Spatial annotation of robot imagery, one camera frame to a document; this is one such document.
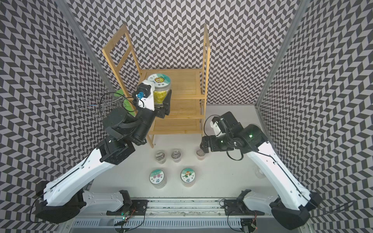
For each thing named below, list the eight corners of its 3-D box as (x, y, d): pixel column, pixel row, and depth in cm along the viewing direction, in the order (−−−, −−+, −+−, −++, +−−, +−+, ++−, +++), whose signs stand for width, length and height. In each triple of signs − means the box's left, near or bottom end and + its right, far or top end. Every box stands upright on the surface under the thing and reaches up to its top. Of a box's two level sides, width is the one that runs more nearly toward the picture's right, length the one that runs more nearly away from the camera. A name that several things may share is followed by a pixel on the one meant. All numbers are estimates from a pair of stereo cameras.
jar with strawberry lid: (181, 186, 81) (180, 182, 75) (182, 172, 86) (181, 167, 80) (195, 186, 81) (195, 182, 75) (195, 172, 86) (195, 167, 80)
